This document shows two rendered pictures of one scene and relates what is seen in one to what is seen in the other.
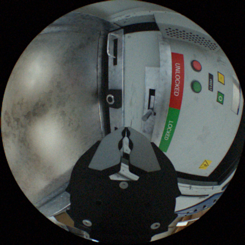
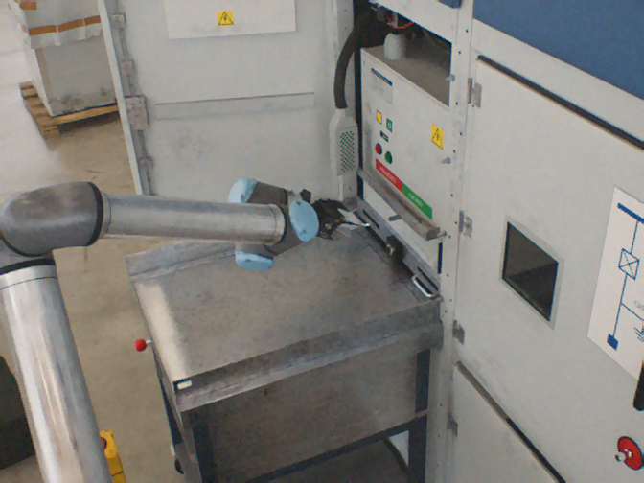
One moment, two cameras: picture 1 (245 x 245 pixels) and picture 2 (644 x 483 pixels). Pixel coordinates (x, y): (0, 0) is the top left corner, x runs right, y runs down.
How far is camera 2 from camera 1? 2.05 m
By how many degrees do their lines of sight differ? 83
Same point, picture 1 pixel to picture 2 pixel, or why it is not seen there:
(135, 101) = (402, 226)
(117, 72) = (383, 229)
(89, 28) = not seen: hidden behind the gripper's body
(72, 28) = not seen: hidden behind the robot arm
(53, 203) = (293, 356)
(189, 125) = (409, 173)
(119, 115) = (407, 252)
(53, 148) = (333, 301)
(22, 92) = (295, 271)
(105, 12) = (325, 195)
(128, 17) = (342, 182)
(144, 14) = not seen: hidden behind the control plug
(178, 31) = (343, 163)
